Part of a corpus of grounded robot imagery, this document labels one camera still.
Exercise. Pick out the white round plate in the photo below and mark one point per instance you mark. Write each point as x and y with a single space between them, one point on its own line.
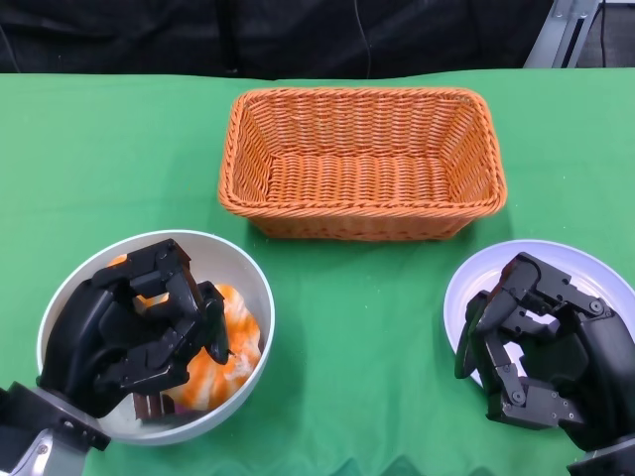
476 277

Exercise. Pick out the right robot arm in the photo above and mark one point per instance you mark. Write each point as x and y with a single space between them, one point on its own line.
610 463

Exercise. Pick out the green tablecloth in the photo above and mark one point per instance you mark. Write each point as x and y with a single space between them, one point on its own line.
99 149

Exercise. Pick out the round orange-white bread bun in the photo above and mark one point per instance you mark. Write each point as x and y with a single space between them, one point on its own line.
149 303

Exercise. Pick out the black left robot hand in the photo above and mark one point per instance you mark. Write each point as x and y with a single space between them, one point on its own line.
84 337

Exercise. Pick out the white round bowl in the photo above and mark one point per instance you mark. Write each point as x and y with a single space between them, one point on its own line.
233 268

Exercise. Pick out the grey metal frame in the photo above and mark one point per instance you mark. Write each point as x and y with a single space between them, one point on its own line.
555 35

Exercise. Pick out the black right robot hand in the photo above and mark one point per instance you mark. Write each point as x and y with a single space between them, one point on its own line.
590 367

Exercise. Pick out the pumpkin-shaped orange bread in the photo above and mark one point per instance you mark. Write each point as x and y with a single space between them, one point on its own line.
243 327

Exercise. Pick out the orange wicker basket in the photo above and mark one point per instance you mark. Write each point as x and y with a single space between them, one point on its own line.
362 168

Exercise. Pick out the black backdrop cloth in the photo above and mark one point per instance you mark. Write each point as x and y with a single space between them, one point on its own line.
198 35

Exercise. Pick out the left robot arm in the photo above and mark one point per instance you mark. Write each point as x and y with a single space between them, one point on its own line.
30 421

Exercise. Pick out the layered chocolate cake slice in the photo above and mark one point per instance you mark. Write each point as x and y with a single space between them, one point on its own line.
154 406

